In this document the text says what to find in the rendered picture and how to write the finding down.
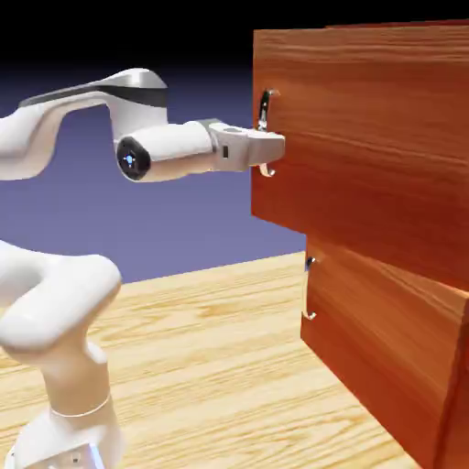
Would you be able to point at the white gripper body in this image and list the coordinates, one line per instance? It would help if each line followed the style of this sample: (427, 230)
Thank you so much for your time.
(264, 147)

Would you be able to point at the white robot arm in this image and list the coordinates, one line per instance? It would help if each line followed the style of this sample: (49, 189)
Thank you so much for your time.
(154, 143)

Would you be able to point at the reddish wooden cabinet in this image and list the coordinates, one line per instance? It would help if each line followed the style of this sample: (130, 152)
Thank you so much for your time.
(384, 220)

